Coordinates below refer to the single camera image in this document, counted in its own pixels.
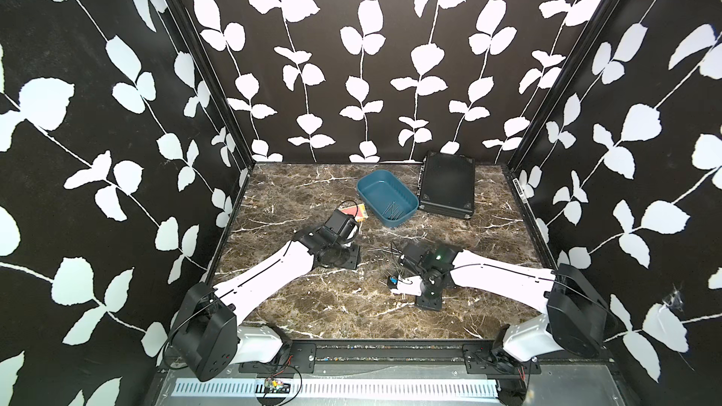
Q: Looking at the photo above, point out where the steel nail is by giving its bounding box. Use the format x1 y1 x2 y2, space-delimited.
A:
382 201 414 223

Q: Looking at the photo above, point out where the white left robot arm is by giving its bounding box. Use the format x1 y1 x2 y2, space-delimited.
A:
163 223 360 382

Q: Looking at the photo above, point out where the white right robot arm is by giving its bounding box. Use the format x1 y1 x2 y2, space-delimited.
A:
387 244 610 372

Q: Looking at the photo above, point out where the yellow playing card box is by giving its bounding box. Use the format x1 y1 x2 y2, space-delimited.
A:
340 203 369 223

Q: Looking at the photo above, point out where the teal plastic storage box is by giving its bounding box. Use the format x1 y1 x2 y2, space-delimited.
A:
356 169 419 229

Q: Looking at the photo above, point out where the white perforated strip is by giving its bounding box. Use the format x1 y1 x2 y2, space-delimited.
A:
170 378 499 402

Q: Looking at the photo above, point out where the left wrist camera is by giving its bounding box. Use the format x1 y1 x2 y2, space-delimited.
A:
325 210 358 242

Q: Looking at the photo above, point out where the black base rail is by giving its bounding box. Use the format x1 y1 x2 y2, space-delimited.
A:
207 328 611 379

